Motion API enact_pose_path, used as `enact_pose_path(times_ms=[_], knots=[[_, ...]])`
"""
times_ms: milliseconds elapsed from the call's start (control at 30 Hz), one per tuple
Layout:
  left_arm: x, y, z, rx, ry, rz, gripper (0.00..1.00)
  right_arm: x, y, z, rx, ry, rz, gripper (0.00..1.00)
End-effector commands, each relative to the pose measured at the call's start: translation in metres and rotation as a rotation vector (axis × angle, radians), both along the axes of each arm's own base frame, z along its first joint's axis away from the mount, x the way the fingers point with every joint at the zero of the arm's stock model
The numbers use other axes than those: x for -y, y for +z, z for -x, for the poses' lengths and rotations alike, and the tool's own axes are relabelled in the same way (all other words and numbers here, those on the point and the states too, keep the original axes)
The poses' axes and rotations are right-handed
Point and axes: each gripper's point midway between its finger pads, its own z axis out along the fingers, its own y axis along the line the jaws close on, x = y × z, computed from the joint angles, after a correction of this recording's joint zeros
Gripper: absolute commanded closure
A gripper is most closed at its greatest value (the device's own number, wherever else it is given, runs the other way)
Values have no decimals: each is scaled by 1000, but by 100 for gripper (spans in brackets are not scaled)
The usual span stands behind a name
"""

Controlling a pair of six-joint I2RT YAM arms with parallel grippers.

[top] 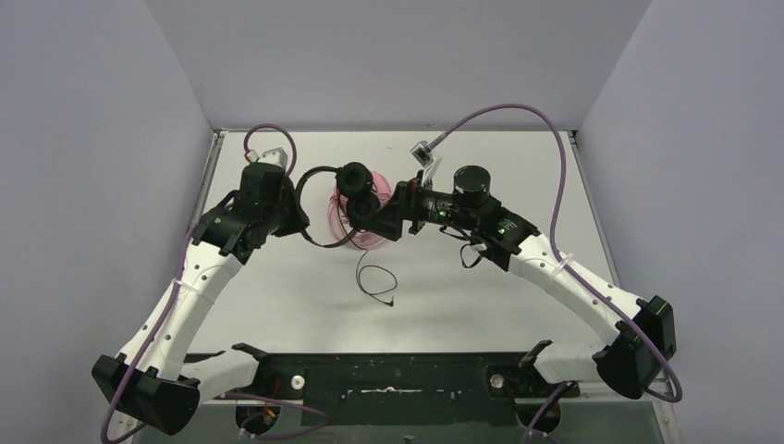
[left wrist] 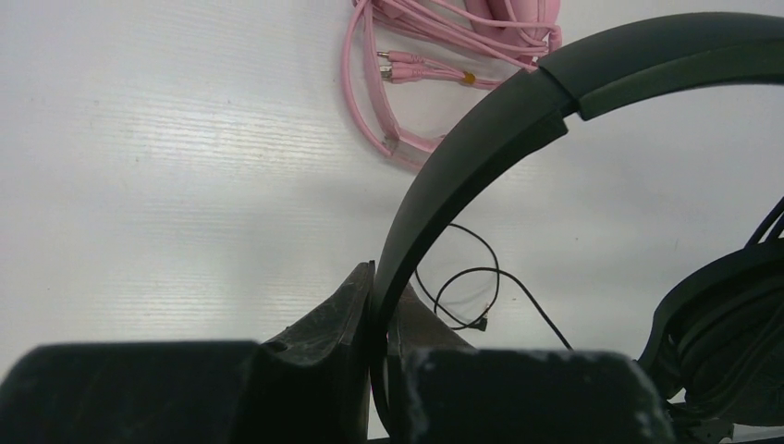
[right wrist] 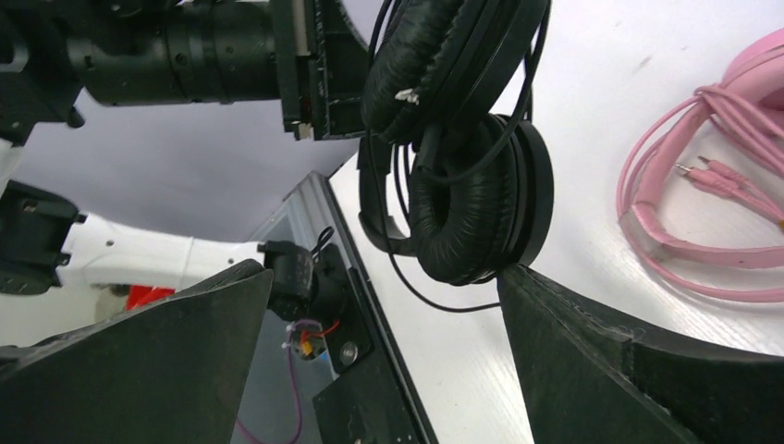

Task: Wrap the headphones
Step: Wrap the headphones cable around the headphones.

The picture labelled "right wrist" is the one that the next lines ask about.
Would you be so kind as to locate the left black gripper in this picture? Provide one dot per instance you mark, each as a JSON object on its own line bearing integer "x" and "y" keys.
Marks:
{"x": 320, "y": 71}

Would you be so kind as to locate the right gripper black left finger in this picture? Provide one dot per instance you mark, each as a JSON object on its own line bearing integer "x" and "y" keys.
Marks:
{"x": 171, "y": 371}

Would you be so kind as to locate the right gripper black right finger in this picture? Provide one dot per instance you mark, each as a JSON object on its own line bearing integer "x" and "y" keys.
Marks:
{"x": 592, "y": 374}

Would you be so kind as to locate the black on-ear headphones with cable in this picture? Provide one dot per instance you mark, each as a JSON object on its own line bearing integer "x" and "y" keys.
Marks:
{"x": 452, "y": 171}

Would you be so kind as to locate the pink over-ear headphones with cable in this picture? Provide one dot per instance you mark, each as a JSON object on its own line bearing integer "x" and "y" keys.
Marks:
{"x": 746, "y": 107}

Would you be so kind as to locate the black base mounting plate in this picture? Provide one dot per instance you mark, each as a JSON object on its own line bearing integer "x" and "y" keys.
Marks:
{"x": 372, "y": 399}

